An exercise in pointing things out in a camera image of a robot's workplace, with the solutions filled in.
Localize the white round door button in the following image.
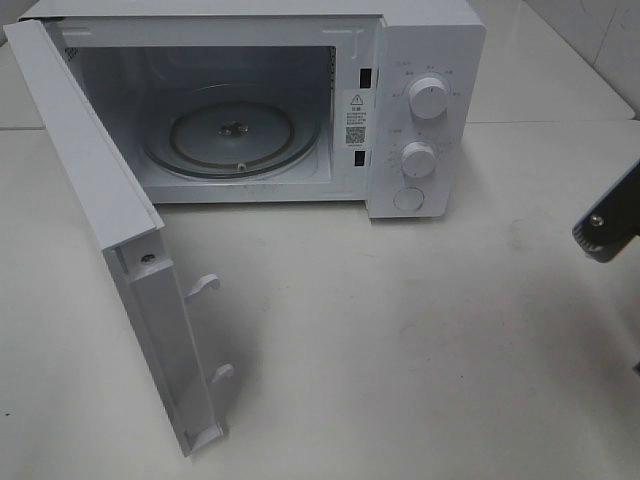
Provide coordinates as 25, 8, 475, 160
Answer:
393, 187, 424, 212

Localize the white microwave oven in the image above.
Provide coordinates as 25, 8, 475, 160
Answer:
5, 1, 486, 219

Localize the white dial knob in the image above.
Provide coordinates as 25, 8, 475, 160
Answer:
407, 74, 449, 120
400, 142, 437, 178

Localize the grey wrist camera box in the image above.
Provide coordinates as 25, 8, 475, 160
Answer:
572, 162, 639, 263

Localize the glass microwave turntable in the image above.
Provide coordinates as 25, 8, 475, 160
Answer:
142, 84, 326, 180

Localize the white microwave door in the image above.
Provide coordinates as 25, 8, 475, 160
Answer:
4, 20, 224, 457

